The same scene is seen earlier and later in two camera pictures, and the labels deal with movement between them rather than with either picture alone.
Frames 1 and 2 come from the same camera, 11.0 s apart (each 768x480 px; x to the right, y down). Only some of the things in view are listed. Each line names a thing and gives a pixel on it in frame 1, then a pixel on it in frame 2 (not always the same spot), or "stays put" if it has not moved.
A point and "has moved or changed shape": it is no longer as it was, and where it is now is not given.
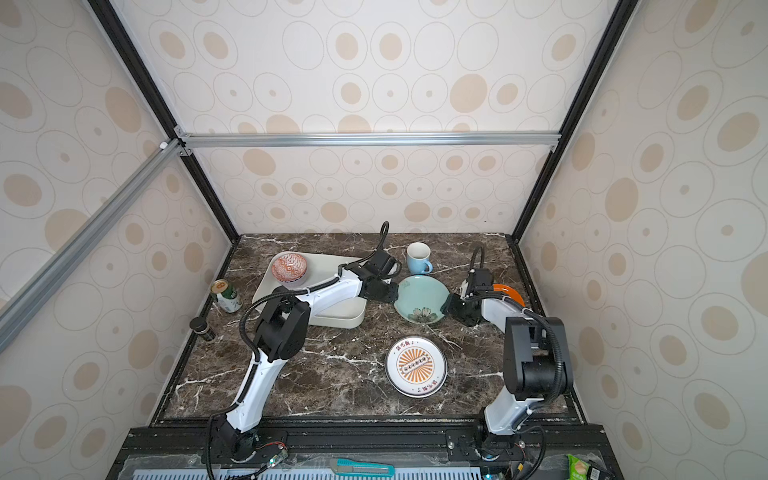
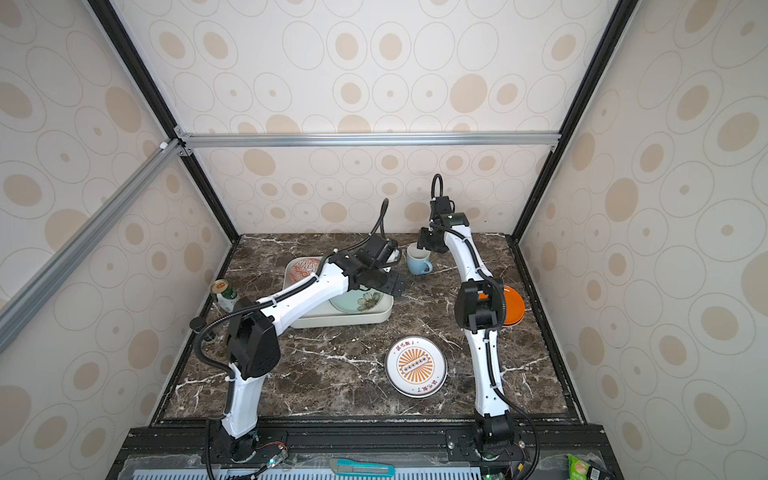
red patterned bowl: [289, 267] has moved or changed shape
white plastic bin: [320, 269] has moved or changed shape
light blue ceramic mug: [418, 258] stays put
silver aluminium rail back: [192, 138] stays put
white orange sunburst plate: [416, 366] stays put
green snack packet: [580, 470] stays put
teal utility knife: [353, 468] stays put
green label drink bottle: [228, 299] stays put
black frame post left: [114, 26] stays put
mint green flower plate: [420, 299] to [353, 305]
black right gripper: [453, 308] to [425, 240]
